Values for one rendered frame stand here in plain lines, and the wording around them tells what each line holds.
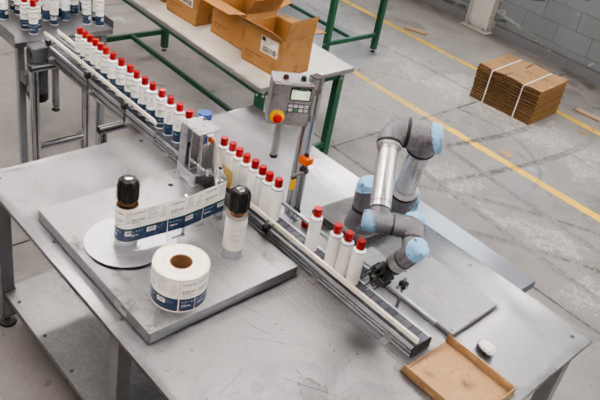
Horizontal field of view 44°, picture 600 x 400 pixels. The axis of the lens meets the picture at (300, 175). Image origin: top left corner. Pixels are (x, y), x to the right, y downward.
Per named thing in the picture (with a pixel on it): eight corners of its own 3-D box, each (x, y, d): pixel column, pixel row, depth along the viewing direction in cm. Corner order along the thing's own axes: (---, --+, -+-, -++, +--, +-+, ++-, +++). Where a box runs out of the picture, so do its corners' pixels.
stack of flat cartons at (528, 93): (467, 95, 670) (477, 62, 653) (497, 83, 706) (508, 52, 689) (529, 126, 636) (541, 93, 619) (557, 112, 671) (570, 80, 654)
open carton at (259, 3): (190, 31, 488) (195, -23, 469) (251, 20, 522) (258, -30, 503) (231, 58, 463) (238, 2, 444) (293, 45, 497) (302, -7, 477)
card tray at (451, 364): (400, 370, 254) (403, 362, 252) (445, 341, 270) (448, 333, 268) (469, 430, 237) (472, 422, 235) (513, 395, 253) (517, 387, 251)
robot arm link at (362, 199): (352, 196, 319) (358, 169, 312) (382, 202, 318) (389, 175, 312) (351, 210, 308) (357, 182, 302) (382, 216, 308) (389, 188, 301)
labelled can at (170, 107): (160, 133, 352) (162, 95, 341) (170, 130, 355) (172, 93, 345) (166, 137, 349) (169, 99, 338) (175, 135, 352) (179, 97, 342)
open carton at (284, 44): (226, 60, 459) (232, 3, 440) (282, 45, 493) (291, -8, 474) (268, 85, 439) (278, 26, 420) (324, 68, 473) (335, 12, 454)
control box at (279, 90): (264, 112, 300) (271, 70, 290) (305, 115, 303) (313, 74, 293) (267, 124, 292) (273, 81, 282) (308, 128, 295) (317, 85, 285)
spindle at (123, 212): (109, 237, 279) (111, 175, 263) (129, 230, 284) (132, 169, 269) (120, 251, 273) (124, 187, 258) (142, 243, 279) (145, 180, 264)
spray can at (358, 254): (341, 280, 282) (352, 238, 271) (351, 276, 285) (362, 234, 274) (351, 288, 279) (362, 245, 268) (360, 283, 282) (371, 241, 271)
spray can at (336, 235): (320, 264, 288) (329, 222, 277) (329, 260, 291) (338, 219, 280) (329, 272, 285) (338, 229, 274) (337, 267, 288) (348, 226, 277)
